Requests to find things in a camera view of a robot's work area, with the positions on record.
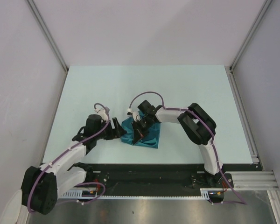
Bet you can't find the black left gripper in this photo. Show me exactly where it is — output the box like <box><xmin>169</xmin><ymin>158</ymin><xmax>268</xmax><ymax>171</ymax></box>
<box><xmin>94</xmin><ymin>118</ymin><xmax>126</xmax><ymax>140</ymax></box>

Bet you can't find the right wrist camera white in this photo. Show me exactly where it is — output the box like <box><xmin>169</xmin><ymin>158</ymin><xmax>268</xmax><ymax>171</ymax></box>
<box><xmin>127</xmin><ymin>108</ymin><xmax>141</xmax><ymax>121</ymax></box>

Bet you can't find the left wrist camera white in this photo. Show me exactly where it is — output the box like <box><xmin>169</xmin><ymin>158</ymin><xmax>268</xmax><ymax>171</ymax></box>
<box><xmin>94</xmin><ymin>107</ymin><xmax>110</xmax><ymax>122</ymax></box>

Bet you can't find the left aluminium corner post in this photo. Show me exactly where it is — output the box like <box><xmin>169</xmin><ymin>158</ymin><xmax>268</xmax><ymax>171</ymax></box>
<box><xmin>25</xmin><ymin>0</ymin><xmax>69</xmax><ymax>73</ymax></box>

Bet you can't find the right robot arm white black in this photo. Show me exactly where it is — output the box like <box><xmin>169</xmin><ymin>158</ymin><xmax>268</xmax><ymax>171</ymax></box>
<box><xmin>132</xmin><ymin>100</ymin><xmax>223</xmax><ymax>187</ymax></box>

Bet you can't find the teal satin napkin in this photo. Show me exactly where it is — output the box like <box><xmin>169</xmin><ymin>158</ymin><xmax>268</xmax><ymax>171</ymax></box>
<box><xmin>120</xmin><ymin>117</ymin><xmax>161</xmax><ymax>148</ymax></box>

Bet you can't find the right aluminium corner post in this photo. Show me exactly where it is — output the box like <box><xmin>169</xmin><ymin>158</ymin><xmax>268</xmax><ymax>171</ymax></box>
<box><xmin>229</xmin><ymin>0</ymin><xmax>274</xmax><ymax>72</ymax></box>

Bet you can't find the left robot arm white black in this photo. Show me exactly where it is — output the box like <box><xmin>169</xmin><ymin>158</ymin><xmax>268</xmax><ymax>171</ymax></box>
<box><xmin>21</xmin><ymin>114</ymin><xmax>126</xmax><ymax>215</ymax></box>

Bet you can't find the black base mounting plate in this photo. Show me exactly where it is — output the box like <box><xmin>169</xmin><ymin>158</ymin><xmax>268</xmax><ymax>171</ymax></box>
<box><xmin>76</xmin><ymin>162</ymin><xmax>262</xmax><ymax>204</ymax></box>

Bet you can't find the white slotted cable duct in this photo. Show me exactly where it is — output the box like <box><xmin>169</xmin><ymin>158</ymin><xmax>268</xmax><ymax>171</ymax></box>
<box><xmin>59</xmin><ymin>189</ymin><xmax>210</xmax><ymax>200</ymax></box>

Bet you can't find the aluminium corner post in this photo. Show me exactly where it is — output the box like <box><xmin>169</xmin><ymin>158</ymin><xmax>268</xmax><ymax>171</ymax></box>
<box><xmin>25</xmin><ymin>0</ymin><xmax>69</xmax><ymax>73</ymax></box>
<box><xmin>229</xmin><ymin>0</ymin><xmax>274</xmax><ymax>72</ymax></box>

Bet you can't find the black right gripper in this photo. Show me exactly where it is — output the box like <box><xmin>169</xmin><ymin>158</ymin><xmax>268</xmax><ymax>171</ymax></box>
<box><xmin>132</xmin><ymin>115</ymin><xmax>153</xmax><ymax>145</ymax></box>

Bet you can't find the right aluminium side rail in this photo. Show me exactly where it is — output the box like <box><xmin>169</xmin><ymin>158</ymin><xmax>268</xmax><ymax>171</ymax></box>
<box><xmin>225</xmin><ymin>66</ymin><xmax>261</xmax><ymax>164</ymax></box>

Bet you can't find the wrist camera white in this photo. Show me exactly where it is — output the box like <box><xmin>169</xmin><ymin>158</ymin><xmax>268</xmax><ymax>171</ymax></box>
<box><xmin>127</xmin><ymin>108</ymin><xmax>141</xmax><ymax>121</ymax></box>
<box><xmin>94</xmin><ymin>107</ymin><xmax>110</xmax><ymax>122</ymax></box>

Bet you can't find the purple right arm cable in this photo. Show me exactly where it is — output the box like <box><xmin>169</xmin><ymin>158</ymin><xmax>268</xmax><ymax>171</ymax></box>
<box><xmin>128</xmin><ymin>91</ymin><xmax>247</xmax><ymax>206</ymax></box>

